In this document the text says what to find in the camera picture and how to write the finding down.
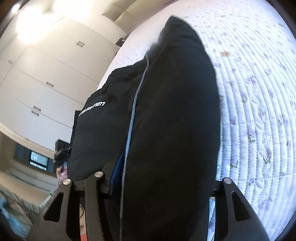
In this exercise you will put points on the blue striped cloth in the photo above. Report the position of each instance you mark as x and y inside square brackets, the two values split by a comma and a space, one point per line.
[16, 208]

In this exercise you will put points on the beige headboard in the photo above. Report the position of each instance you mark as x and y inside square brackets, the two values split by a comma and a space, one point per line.
[138, 11]

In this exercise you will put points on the person's left hand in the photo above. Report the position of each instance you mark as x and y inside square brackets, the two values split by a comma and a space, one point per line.
[61, 177]

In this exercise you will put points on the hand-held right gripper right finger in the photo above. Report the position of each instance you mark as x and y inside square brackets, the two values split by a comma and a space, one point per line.
[225, 208]

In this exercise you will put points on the small dark screen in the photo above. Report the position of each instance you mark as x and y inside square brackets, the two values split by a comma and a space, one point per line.
[38, 159]

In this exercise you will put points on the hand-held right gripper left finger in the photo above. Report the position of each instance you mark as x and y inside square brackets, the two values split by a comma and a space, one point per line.
[116, 173]

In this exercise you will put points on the white wardrobe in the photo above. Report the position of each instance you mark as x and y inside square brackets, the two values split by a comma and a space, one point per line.
[50, 69]

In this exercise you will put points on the white floral quilted bedspread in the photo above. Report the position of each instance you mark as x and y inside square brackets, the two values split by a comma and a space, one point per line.
[254, 92]

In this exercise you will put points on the black jacket with reflective piping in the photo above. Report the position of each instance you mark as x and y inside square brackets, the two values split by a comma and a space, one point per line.
[173, 115]

